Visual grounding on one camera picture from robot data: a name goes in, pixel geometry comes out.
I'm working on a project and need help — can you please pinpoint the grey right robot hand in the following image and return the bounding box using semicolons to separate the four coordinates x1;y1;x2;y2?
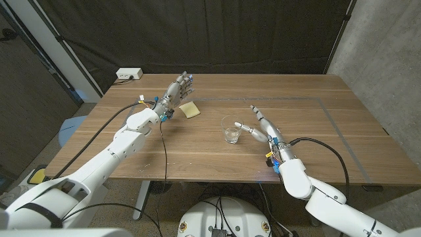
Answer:
234;104;297;163

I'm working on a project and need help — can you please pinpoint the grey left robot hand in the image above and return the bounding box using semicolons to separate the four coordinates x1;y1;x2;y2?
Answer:
151;70;195;122

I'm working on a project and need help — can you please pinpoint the yellow sponge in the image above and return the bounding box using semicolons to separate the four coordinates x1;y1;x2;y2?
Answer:
179;101;201;119

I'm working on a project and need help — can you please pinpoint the clear glass cup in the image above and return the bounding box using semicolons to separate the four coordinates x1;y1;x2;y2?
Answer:
220;115;245;145

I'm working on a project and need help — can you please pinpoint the white power strip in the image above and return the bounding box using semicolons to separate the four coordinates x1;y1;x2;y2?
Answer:
115;67;144;80

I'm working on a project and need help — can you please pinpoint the black backdrop curtain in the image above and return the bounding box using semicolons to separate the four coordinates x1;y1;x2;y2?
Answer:
36;0;353;95

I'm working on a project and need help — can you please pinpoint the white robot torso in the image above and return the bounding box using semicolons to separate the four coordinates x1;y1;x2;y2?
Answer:
176;196;273;237

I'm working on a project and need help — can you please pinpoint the black round fan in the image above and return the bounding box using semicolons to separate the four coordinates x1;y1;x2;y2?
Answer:
149;180;172;195

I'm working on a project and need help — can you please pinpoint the white table leg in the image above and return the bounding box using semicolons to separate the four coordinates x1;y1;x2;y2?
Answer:
132;180;152;221

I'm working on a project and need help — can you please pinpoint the black backdrop stand pole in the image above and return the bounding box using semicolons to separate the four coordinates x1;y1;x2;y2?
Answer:
323;0;359;76
32;0;105;99

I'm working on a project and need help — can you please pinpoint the white pillar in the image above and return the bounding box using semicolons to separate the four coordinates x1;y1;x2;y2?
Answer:
5;0;102;103

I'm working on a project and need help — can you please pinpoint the yellow and black floor object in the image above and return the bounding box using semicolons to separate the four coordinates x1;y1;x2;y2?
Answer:
26;166;50;185

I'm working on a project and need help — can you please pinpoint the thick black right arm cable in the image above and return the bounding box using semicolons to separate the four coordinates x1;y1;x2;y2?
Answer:
288;137;350;200

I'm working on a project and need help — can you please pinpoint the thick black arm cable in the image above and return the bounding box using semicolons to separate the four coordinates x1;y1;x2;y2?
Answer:
288;137;350;200
51;100;157;181

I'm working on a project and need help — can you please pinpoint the black power strip cord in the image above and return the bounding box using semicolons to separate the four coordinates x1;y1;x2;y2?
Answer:
112;76;135;86

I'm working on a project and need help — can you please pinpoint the thin black left wrist cable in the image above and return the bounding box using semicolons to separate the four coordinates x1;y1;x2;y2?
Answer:
156;120;169;228

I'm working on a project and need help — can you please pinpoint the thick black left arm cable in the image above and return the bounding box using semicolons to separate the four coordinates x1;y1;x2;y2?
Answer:
51;100;157;181

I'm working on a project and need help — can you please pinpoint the thin black left shoulder cable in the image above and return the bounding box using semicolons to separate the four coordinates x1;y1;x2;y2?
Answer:
62;203;164;237

